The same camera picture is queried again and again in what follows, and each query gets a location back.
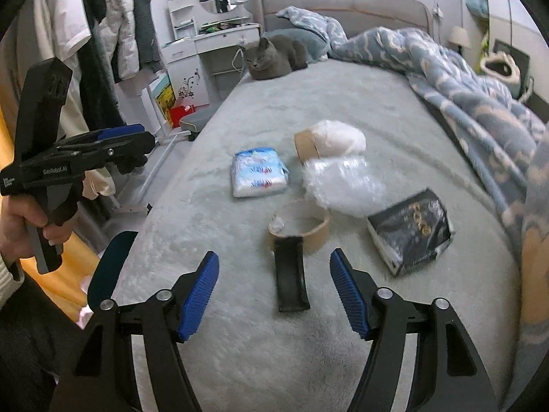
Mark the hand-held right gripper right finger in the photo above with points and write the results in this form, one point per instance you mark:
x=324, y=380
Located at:
x=349, y=296

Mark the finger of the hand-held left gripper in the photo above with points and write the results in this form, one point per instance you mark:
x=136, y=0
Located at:
x=120, y=132
x=131, y=146

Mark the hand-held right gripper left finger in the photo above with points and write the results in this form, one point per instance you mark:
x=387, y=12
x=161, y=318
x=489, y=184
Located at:
x=199, y=296

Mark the black curved plastic piece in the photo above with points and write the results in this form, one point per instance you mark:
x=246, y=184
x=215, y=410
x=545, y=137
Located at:
x=291, y=274

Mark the large brown tape roll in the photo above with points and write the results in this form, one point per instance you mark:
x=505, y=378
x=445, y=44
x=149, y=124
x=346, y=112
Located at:
x=318, y=231

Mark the clear bubble wrap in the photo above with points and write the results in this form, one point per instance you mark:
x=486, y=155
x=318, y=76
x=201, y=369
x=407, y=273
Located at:
x=343, y=184

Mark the blue white tissue pack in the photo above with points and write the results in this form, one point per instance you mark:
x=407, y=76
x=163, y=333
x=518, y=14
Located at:
x=257, y=174

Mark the small brown cardboard roll core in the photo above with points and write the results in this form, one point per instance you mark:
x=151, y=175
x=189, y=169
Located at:
x=305, y=146

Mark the white fluffy wad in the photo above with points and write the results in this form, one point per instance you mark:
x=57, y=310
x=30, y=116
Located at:
x=339, y=137

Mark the person's left forearm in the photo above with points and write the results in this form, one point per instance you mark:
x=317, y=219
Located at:
x=6, y=279

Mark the person's left hand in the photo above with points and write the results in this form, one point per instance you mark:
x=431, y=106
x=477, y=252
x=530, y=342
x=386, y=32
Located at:
x=21, y=227

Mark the white clothes rack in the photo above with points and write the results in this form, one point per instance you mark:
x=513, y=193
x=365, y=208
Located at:
x=161, y=137

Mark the yellow green painted canvas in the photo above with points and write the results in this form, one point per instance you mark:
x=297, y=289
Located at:
x=165, y=96

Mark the red bag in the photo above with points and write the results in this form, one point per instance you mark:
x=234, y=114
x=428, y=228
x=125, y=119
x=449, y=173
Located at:
x=182, y=115

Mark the grey stool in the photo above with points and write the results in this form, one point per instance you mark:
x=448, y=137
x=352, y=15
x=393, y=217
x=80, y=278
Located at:
x=195, y=122

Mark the black fuzzy hanging garment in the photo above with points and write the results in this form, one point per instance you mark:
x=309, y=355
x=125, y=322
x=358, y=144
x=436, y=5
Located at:
x=92, y=51

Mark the cream white hanging garment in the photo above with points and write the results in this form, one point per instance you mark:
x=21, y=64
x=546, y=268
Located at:
x=55, y=21

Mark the grey upholstered bed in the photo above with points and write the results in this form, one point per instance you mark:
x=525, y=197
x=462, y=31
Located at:
x=266, y=352

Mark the dark blue chair backrest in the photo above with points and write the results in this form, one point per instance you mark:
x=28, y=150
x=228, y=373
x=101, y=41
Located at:
x=111, y=266

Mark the white puffer jacket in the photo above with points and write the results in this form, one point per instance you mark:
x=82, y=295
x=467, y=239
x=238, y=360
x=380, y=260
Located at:
x=122, y=30

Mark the pink white cloth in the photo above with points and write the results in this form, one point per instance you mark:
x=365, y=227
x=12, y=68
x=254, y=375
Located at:
x=85, y=313

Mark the grey hanging garment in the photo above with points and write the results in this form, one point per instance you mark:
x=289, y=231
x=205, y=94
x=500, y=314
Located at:
x=143, y=17

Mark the white vanity dresser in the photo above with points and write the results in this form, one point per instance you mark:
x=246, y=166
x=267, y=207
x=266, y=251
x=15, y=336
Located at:
x=214, y=47

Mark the clutter on dresser top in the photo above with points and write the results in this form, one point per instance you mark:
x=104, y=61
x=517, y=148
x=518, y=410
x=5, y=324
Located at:
x=225, y=25

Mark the grey cat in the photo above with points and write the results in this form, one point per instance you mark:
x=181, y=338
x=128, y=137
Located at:
x=274, y=58

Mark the person's dark clothing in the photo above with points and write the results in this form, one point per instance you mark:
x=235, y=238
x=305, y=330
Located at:
x=30, y=352

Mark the blue patterned blanket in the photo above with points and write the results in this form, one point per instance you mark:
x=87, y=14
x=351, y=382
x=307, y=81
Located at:
x=463, y=94

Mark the white bedside lamp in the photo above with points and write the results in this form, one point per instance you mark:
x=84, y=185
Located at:
x=459, y=36

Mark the yellow green toy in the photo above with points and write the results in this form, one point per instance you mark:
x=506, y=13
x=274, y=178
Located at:
x=484, y=45

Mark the black framed box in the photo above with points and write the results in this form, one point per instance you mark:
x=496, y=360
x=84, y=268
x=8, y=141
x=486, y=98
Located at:
x=521, y=58

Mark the light blue plush cushions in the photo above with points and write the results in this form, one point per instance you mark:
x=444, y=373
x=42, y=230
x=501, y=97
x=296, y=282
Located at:
x=478, y=6

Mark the white wardrobe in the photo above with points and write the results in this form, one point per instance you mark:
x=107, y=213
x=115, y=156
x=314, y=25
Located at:
x=497, y=4

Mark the wall socket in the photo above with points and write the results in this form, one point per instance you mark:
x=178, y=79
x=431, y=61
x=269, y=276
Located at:
x=437, y=10

